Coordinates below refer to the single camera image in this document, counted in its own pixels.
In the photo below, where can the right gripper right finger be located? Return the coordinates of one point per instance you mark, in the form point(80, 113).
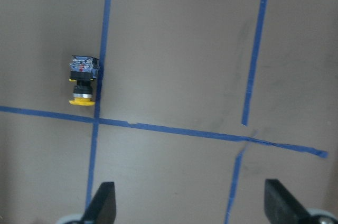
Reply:
point(281, 207)

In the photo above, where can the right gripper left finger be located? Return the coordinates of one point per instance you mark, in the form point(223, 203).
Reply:
point(102, 208)

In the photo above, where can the yellow black push button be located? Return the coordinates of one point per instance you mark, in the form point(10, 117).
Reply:
point(83, 71)

